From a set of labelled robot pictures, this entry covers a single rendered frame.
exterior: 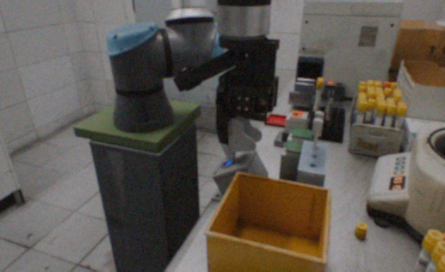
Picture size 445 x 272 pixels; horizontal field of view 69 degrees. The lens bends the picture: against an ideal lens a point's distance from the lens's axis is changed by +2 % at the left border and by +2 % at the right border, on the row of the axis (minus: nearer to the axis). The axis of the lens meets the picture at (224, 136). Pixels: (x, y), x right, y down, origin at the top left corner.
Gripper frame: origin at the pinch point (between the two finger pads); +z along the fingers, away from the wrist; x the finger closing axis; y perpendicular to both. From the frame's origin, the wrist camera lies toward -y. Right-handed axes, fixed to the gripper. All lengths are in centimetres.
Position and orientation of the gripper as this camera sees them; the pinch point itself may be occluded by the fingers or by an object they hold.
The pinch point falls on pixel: (228, 153)
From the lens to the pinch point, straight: 55.9
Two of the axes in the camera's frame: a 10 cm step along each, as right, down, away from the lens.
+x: 3.5, -4.1, 8.4
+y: 9.4, 1.6, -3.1
